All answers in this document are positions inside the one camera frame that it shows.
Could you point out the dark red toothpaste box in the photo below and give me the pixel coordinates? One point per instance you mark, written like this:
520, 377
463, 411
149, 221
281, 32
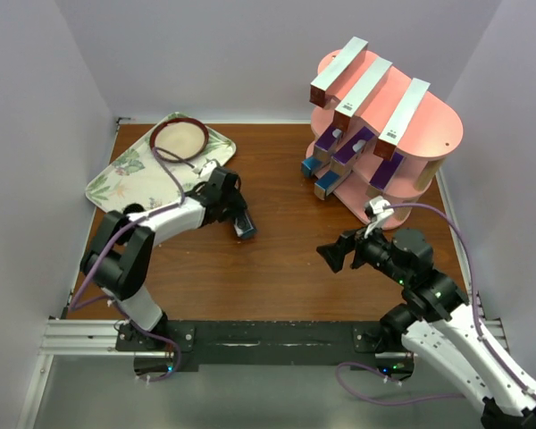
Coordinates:
396, 126

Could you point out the aluminium frame rail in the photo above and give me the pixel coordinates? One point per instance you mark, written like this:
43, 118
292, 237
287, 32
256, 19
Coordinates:
108, 374

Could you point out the purple toothpaste box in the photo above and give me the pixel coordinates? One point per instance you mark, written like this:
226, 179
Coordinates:
344, 158

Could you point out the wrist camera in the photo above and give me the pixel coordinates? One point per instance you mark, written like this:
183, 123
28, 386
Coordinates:
378, 212
204, 172

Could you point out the silver R&O box diagonal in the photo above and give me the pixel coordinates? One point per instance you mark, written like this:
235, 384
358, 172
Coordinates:
310, 166

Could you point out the plain silver toothpaste box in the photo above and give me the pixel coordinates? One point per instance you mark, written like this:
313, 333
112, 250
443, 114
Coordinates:
361, 94

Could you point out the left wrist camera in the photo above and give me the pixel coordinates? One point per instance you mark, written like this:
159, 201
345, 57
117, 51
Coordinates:
204, 172

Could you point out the dark small cup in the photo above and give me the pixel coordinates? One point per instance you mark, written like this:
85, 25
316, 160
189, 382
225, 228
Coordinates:
133, 208

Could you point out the silver r&o box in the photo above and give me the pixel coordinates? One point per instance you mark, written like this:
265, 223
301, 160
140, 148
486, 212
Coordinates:
325, 145
244, 226
327, 183
383, 175

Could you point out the silver R&O box top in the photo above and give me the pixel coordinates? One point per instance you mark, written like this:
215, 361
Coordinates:
327, 183

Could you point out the floral leaf pattern tray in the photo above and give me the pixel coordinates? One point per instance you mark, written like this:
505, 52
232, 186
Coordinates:
135, 176

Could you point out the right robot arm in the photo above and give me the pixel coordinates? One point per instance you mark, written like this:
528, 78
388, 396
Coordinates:
437, 323

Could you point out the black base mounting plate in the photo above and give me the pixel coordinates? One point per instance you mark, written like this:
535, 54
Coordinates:
295, 343

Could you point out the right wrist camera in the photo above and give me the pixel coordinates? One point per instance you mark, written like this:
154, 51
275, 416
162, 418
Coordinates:
378, 212

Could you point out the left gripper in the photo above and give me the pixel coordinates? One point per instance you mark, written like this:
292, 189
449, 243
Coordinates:
238, 205

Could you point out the pink three-tier shelf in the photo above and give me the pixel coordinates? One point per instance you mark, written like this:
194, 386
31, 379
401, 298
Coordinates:
433, 134

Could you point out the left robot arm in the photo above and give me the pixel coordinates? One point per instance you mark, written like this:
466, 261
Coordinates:
118, 256

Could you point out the silver R&O box front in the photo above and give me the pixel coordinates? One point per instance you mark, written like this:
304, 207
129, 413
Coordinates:
325, 145

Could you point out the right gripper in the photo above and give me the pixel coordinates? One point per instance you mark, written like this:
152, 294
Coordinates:
333, 254

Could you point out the red 3D toothpaste box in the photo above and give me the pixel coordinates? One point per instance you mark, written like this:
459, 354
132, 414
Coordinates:
327, 81

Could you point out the red rimmed beige plate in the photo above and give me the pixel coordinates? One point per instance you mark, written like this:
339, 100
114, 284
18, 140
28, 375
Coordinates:
179, 139

